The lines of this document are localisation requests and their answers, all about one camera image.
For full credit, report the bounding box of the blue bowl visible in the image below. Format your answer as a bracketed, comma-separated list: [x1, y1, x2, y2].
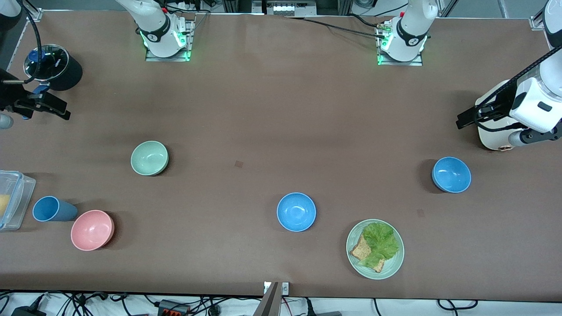
[432, 157, 472, 194]
[277, 192, 317, 232]

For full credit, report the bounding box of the pale green bowl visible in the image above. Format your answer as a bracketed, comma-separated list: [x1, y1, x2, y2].
[131, 140, 169, 176]

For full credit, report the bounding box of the pink bowl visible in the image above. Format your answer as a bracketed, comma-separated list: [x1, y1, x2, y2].
[71, 210, 115, 251]

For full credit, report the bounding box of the white toaster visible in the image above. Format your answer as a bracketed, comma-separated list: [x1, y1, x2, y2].
[476, 79, 530, 152]

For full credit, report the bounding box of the glass lid with blue knob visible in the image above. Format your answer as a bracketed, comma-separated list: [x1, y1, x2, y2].
[23, 44, 70, 82]

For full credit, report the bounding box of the clear plastic food container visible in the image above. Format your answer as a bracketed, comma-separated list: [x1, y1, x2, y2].
[0, 170, 36, 232]

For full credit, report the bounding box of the blue plastic cup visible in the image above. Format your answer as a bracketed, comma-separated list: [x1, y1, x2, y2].
[32, 196, 79, 222]

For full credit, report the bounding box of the green lettuce leaf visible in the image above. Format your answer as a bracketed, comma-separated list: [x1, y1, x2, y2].
[359, 222, 400, 269]

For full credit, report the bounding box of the pale green plate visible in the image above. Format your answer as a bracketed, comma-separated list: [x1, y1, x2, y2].
[346, 219, 405, 280]

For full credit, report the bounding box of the brown toast slice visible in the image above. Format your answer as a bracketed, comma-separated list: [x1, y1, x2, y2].
[350, 234, 386, 273]

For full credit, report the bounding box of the black power adapter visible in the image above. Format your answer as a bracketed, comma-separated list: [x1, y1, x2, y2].
[11, 306, 47, 316]

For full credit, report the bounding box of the grey control box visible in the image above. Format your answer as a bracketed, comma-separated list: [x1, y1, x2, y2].
[263, 0, 317, 16]

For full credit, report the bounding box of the black orange power strip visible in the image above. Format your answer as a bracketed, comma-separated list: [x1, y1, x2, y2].
[157, 299, 192, 316]

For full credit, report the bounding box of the black pot with blue handle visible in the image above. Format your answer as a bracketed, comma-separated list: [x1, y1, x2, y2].
[21, 53, 83, 120]

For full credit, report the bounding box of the black left arm cable chain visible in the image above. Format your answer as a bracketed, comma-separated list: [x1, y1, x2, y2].
[476, 46, 562, 108]

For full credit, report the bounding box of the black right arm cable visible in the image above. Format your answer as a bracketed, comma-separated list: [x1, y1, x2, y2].
[20, 0, 43, 84]

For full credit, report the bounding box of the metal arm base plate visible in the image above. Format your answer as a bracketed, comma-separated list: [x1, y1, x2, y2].
[145, 20, 195, 62]
[377, 22, 424, 67]

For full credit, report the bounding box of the black table cable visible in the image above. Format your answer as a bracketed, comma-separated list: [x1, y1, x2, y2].
[285, 16, 388, 40]
[347, 13, 385, 29]

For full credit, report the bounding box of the black plug with cable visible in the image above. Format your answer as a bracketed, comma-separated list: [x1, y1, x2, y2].
[303, 298, 343, 316]

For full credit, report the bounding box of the grey camera mount pole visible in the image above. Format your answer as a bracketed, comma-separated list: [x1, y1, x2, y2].
[252, 282, 281, 316]

